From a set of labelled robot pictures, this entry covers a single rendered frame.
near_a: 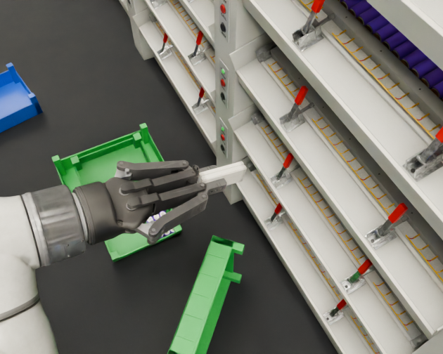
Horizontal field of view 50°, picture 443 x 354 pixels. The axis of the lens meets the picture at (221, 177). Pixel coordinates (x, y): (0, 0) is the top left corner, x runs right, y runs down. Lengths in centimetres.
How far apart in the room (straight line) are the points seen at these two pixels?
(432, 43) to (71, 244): 45
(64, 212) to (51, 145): 108
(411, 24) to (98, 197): 40
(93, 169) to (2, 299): 89
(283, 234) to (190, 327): 33
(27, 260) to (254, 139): 68
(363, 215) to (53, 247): 49
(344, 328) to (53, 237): 75
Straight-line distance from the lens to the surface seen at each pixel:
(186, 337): 107
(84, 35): 201
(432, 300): 79
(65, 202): 58
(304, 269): 118
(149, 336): 129
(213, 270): 112
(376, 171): 83
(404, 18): 57
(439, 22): 54
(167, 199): 63
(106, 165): 142
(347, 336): 115
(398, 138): 67
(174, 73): 156
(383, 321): 96
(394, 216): 76
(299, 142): 89
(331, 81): 72
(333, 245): 100
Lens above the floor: 123
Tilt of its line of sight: 56 degrees down
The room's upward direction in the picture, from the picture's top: straight up
